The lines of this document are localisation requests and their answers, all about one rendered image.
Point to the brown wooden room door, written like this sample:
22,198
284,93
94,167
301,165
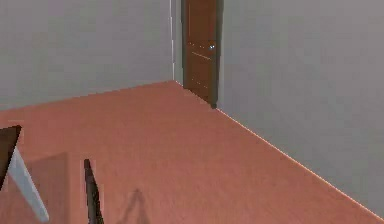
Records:
201,50

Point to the silver round door knob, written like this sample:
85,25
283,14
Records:
211,47

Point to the dark brown table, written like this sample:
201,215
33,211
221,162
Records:
10,156

